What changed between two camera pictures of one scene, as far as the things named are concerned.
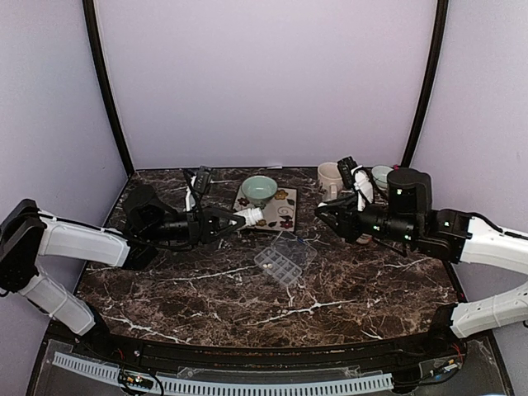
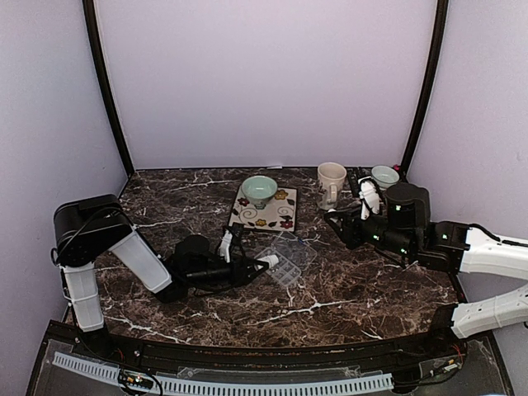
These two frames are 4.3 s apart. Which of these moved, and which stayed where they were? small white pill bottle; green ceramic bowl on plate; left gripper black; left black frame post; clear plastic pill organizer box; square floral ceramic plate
Moved: left gripper black; small white pill bottle
Stayed: clear plastic pill organizer box; square floral ceramic plate; left black frame post; green ceramic bowl on plate
